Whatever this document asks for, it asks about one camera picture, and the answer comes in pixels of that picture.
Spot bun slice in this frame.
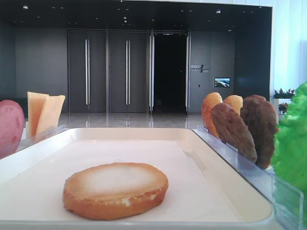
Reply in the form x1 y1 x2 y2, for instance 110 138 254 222
201 92 223 139
223 95 243 115

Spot right long clear rail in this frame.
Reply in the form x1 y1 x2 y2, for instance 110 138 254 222
195 126 307 230

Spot potted plants in planter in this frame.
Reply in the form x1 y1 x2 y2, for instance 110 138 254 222
272 88 295 115

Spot brown meat patty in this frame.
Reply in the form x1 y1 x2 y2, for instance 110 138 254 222
240 95 278 169
211 103 258 163

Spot left bun slice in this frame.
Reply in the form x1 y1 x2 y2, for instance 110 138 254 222
201 92 223 139

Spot right bun slice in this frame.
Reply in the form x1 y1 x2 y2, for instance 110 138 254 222
223 95 243 115

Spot right brown meat patty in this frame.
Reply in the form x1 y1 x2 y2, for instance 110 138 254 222
240 95 278 169

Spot left orange cheese slice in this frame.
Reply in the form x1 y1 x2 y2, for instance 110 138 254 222
27 92 49 137

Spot middle dark door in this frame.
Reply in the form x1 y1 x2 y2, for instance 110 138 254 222
109 31 147 113

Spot white rectangular tray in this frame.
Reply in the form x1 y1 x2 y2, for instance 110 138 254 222
0 128 275 230

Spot bread slice on tray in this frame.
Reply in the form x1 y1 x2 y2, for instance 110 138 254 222
63 162 168 220

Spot long clear rail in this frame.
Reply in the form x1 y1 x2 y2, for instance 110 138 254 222
16 122 66 152
195 126 307 230

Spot dark door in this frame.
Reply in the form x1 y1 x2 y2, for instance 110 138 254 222
109 31 147 113
68 30 106 113

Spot left long clear rail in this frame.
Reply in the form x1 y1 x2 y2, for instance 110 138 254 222
16 122 66 152

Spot left dark door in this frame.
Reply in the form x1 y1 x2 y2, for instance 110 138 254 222
68 30 106 113

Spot green lettuce leaf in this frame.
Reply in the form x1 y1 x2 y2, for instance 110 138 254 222
271 83 307 196

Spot wall display screen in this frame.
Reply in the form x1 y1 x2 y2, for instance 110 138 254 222
214 78 230 88

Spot left brown meat patty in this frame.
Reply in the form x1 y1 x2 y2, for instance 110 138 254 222
211 103 258 163

